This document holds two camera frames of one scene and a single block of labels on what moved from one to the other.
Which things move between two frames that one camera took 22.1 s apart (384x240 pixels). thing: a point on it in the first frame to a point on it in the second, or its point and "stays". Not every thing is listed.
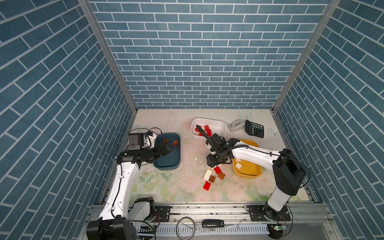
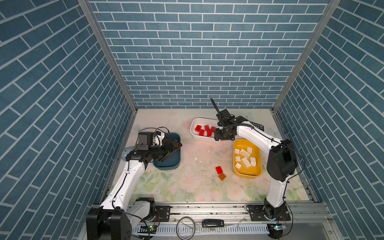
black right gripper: x=210 y=161 to x=217 y=136
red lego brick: x=217 y=170 stays
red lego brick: x=196 y=129 stays
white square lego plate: x=238 y=165 stays
